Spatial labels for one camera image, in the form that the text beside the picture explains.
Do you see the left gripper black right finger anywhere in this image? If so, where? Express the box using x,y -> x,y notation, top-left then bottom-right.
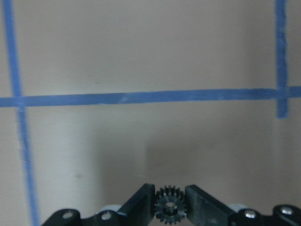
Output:
185,185 -> 237,226

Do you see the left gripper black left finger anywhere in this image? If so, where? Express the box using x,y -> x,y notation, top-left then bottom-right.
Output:
117,184 -> 155,226

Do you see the black bearing gear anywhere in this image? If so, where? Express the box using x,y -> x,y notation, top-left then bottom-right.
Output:
154,186 -> 187,225

